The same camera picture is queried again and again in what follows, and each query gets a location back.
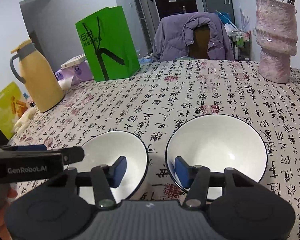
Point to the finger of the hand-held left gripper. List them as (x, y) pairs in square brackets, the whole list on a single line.
[(32, 147), (73, 154)]

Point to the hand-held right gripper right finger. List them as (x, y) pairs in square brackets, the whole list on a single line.
[(182, 173)]

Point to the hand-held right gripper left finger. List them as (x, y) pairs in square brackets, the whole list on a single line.
[(120, 171)]

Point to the white black-rimmed bowl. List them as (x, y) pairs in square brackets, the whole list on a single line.
[(215, 142), (130, 150)]

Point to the person's left hand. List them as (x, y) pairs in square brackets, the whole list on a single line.
[(12, 194)]

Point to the white glove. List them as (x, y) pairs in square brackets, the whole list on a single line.
[(25, 120)]

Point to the yellow-green printed bag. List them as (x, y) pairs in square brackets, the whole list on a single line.
[(5, 110)]

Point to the yellow thermos jug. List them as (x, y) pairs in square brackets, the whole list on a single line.
[(42, 85)]

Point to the purple tissue pack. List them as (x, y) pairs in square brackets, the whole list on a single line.
[(77, 73)]

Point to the calligraphy print tablecloth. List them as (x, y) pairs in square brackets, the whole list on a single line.
[(215, 92)]

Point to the flat white box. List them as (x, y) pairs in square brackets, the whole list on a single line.
[(73, 60)]

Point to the green paper bag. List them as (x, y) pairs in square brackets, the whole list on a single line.
[(107, 50)]

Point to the patterned seat cushion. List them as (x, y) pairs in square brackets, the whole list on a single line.
[(185, 58)]

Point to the wooden chair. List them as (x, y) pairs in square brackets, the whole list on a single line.
[(200, 42)]

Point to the purple padded jacket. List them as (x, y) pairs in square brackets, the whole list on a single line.
[(170, 40)]

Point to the storage cart with bottles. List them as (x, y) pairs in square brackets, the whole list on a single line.
[(240, 42)]

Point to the pink ceramic vase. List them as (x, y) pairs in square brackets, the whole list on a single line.
[(275, 45)]

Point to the blue plastic bag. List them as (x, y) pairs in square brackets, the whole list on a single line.
[(226, 17)]

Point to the dark entrance door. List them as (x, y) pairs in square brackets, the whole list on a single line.
[(175, 5)]

